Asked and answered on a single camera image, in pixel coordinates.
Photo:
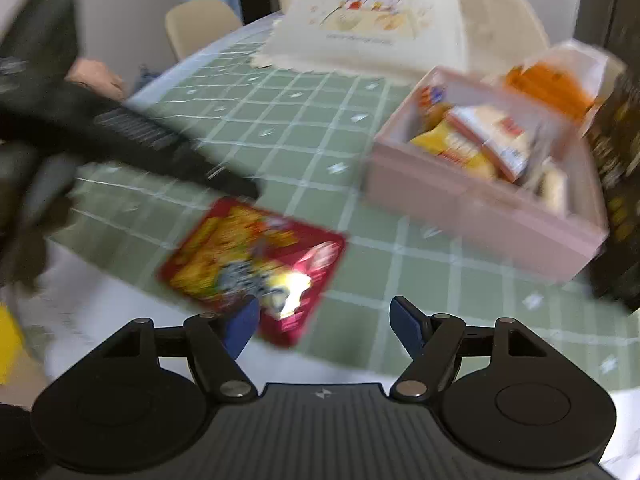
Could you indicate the pink storage box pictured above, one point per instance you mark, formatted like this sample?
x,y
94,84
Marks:
x,y
480,210

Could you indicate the yellow snack packet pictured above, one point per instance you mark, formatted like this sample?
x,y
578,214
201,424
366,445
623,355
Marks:
x,y
457,152

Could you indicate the white snack packet red label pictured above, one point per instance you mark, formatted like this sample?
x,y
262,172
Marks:
x,y
495,132

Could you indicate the dark patterned bag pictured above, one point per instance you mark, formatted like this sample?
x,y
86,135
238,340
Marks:
x,y
620,175

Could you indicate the orange white packet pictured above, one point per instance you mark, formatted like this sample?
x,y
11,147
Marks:
x,y
555,85

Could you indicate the blue cloth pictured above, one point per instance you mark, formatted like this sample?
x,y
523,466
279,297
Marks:
x,y
144,85

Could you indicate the green checked tablecloth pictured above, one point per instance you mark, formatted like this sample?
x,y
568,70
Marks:
x,y
310,130

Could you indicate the cream printed food cover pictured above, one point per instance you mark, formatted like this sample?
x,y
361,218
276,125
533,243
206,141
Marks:
x,y
370,15

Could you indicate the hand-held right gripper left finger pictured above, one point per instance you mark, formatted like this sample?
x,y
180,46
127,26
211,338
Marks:
x,y
242,325

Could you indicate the chair with pink cloth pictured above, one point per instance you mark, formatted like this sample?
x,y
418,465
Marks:
x,y
95,77

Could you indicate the beige chair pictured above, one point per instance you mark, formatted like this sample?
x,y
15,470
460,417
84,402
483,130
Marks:
x,y
200,25

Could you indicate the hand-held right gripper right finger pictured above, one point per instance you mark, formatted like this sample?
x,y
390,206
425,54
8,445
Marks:
x,y
406,322

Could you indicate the large red snack packet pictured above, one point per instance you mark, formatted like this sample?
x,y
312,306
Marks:
x,y
250,265

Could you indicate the yellow object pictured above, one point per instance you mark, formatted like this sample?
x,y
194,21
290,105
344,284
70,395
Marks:
x,y
10,345

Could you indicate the blue red snack packet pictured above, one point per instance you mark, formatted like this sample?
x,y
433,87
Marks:
x,y
434,102

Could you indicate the cream round-back chair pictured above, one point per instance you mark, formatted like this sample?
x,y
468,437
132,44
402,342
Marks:
x,y
505,10

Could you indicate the small white snack packet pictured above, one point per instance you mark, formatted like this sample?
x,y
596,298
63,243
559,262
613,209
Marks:
x,y
552,190

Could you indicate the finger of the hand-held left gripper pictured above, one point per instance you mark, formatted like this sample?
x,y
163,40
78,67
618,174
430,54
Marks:
x,y
225,180

